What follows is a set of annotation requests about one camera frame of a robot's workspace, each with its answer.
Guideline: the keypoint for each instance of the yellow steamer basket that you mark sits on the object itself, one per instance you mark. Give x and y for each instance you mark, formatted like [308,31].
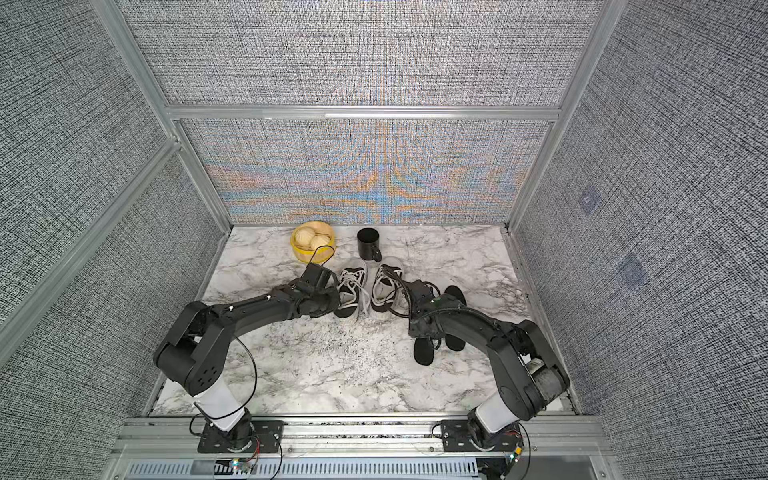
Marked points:
[318,256]

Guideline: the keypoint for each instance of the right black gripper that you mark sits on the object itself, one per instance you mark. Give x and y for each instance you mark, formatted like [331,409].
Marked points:
[417,312]

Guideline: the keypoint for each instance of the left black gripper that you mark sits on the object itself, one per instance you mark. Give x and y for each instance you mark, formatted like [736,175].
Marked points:
[327,298]

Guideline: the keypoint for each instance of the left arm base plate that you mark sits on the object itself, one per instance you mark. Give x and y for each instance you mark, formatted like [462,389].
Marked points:
[245,437]

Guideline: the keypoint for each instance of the beige bun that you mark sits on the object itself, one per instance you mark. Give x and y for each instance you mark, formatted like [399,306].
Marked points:
[319,240]
[303,237]

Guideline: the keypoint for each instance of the aluminium front rail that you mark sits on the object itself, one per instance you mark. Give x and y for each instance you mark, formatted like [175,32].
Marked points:
[361,435]

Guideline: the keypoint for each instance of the left beige bun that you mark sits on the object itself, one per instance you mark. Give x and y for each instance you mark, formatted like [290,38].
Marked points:
[303,237]

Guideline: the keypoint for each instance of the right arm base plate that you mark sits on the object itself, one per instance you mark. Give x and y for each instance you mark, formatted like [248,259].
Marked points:
[469,436]

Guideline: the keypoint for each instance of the aluminium enclosure frame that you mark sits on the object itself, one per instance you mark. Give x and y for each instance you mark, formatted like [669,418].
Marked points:
[154,153]

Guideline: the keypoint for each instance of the black mug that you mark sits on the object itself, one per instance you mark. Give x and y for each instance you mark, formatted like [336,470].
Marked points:
[368,244]

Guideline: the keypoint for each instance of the right beige bun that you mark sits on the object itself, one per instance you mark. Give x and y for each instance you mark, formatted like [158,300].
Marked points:
[319,240]

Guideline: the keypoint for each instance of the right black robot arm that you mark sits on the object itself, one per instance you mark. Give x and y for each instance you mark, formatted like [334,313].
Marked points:
[528,374]

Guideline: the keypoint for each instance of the black sneaker white laces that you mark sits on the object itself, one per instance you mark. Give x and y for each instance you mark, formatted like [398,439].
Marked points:
[352,293]
[385,292]

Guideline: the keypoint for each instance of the black insole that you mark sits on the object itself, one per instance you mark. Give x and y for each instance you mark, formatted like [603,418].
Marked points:
[423,351]
[453,342]

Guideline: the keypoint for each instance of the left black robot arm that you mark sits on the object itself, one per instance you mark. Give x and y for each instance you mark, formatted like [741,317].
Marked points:
[194,351]

